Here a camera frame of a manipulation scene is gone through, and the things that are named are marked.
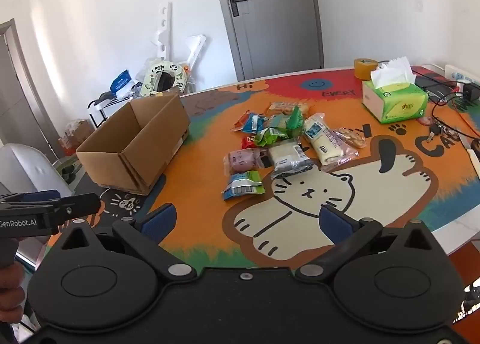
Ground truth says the green tissue box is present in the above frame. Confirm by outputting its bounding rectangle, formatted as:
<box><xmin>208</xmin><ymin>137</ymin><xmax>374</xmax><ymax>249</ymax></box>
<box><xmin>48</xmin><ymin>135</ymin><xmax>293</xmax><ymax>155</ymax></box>
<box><xmin>362</xmin><ymin>56</ymin><xmax>429</xmax><ymax>124</ymax></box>

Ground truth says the long white bread packet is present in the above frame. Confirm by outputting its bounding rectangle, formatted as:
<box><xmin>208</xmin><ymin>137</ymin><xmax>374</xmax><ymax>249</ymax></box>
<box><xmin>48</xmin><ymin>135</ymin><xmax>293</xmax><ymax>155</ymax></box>
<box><xmin>303</xmin><ymin>112</ymin><xmax>360</xmax><ymax>173</ymax></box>

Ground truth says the blue green snack packet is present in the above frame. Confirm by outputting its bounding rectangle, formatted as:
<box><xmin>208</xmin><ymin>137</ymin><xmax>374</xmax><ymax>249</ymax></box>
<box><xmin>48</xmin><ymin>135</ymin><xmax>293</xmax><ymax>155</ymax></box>
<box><xmin>221</xmin><ymin>171</ymin><xmax>266</xmax><ymax>201</ymax></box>

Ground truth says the yellow tape roll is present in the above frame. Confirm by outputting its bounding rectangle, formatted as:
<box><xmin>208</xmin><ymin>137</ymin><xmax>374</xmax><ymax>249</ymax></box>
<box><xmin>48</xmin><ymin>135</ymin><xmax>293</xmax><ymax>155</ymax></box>
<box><xmin>353</xmin><ymin>58</ymin><xmax>379</xmax><ymax>79</ymax></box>

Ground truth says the panda print seat cushion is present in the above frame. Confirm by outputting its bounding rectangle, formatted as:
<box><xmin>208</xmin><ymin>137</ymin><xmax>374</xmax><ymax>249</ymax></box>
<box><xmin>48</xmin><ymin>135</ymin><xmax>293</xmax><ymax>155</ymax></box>
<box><xmin>140</xmin><ymin>59</ymin><xmax>188</xmax><ymax>97</ymax></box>

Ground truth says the green printed box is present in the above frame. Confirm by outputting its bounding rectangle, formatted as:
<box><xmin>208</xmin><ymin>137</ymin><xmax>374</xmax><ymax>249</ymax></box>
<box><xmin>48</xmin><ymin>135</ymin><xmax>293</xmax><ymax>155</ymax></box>
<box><xmin>52</xmin><ymin>158</ymin><xmax>86</xmax><ymax>184</ymax></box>

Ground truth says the blue plastic bag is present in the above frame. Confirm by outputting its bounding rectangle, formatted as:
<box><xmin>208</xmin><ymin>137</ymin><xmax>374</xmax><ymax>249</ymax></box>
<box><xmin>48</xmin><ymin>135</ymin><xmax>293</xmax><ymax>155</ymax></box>
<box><xmin>110</xmin><ymin>70</ymin><xmax>132</xmax><ymax>95</ymax></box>

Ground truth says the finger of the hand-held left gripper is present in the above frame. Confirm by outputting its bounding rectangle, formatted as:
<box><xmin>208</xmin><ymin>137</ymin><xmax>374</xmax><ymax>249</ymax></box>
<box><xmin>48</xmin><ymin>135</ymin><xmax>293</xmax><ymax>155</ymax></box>
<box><xmin>52</xmin><ymin>193</ymin><xmax>102</xmax><ymax>223</ymax></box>

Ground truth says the person's left hand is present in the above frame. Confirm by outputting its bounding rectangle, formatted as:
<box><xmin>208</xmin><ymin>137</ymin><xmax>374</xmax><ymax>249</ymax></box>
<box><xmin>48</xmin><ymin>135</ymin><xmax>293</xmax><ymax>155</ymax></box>
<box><xmin>0</xmin><ymin>263</ymin><xmax>27</xmax><ymax>324</ymax></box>

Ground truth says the colourful printed table mat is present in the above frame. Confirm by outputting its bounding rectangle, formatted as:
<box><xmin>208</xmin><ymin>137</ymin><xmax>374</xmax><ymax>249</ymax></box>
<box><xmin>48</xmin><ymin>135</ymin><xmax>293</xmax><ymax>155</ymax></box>
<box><xmin>45</xmin><ymin>66</ymin><xmax>480</xmax><ymax>270</ymax></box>

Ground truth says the pink bun packet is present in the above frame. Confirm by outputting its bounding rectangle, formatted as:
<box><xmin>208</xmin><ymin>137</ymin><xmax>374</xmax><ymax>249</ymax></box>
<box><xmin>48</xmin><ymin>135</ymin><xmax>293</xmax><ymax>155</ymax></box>
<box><xmin>224</xmin><ymin>148</ymin><xmax>263</xmax><ymax>175</ymax></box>

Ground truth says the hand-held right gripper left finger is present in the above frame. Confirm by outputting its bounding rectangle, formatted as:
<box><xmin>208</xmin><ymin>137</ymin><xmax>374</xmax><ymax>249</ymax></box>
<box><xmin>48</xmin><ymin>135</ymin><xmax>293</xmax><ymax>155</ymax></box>
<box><xmin>56</xmin><ymin>203</ymin><xmax>197</xmax><ymax>286</ymax></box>

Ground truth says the bunch of keys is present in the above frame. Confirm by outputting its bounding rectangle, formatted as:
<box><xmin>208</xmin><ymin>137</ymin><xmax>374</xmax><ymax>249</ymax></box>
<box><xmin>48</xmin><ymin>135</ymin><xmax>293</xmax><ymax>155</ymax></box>
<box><xmin>427</xmin><ymin>123</ymin><xmax>456</xmax><ymax>142</ymax></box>

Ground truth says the tall white perforated board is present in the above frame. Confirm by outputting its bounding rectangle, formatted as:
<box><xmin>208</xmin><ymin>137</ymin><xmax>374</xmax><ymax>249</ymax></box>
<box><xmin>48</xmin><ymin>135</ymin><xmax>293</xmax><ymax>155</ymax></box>
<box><xmin>152</xmin><ymin>2</ymin><xmax>173</xmax><ymax>63</ymax></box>

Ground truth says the grey side door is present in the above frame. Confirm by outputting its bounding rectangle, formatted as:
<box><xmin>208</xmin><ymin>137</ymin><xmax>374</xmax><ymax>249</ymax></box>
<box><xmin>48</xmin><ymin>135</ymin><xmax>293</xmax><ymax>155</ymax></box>
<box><xmin>0</xmin><ymin>19</ymin><xmax>58</xmax><ymax>165</ymax></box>

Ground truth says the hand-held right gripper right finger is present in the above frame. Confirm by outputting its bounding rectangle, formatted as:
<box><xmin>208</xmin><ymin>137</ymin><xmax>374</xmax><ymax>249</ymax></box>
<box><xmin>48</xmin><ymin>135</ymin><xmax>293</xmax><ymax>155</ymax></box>
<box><xmin>296</xmin><ymin>205</ymin><xmax>447</xmax><ymax>285</ymax></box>

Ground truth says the small brown cardboard box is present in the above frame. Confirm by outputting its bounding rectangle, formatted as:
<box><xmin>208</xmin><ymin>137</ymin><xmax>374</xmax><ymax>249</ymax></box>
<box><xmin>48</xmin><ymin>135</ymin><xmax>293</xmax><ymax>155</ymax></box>
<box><xmin>59</xmin><ymin>119</ymin><xmax>95</xmax><ymax>150</ymax></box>

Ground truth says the white power strip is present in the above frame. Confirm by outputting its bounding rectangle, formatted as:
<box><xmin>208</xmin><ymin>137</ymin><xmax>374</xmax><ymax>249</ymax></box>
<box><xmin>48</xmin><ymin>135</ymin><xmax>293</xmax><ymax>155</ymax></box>
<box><xmin>445</xmin><ymin>64</ymin><xmax>480</xmax><ymax>86</ymax></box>

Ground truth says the white stick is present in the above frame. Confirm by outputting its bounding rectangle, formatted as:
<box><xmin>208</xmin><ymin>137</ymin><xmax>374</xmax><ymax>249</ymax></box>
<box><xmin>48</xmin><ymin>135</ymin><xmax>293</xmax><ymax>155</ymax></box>
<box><xmin>465</xmin><ymin>147</ymin><xmax>480</xmax><ymax>180</ymax></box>

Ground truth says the tall green snack packet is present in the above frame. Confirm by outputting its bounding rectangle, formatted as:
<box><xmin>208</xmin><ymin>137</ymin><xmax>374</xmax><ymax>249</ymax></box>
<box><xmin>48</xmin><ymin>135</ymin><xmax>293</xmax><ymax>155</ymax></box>
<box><xmin>286</xmin><ymin>106</ymin><xmax>304</xmax><ymax>138</ymax></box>

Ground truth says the black flat device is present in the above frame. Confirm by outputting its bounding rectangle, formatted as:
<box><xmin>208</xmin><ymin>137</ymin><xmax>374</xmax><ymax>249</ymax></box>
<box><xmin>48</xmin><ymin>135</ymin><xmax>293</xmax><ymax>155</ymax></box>
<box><xmin>412</xmin><ymin>68</ymin><xmax>466</xmax><ymax>101</ymax></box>

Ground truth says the short white board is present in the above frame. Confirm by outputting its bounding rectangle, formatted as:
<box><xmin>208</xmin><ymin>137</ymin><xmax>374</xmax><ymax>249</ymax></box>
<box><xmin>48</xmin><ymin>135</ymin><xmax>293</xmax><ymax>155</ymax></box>
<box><xmin>182</xmin><ymin>34</ymin><xmax>208</xmax><ymax>67</ymax></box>

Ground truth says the black cable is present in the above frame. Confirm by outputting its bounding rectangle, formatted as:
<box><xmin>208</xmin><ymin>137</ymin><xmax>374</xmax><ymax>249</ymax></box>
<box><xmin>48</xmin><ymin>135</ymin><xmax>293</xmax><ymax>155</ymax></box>
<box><xmin>430</xmin><ymin>93</ymin><xmax>480</xmax><ymax>140</ymax></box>

